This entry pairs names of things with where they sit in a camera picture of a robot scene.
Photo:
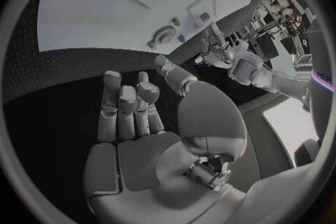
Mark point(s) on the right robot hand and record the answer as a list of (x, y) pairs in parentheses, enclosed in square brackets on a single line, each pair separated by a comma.
[(147, 165)]

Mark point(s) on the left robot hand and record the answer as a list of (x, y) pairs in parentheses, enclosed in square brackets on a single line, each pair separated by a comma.
[(221, 56)]

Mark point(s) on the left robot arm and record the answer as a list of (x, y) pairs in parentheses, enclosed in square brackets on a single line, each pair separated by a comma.
[(262, 79)]

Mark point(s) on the white task board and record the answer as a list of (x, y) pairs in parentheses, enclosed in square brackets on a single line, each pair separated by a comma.
[(105, 14)]

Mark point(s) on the small grey block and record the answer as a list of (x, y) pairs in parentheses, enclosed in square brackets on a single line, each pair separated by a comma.
[(181, 38), (205, 16)]

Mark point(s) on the black screen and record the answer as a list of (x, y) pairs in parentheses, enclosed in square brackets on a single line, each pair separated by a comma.
[(267, 46)]

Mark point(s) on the small grey peg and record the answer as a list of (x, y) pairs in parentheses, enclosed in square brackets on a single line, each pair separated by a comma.
[(175, 22)]

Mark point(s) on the grey gear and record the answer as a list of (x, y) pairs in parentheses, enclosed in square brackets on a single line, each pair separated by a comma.
[(164, 34)]

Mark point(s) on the cluttered workshop desk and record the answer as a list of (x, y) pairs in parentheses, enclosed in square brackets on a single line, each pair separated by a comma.
[(286, 3)]

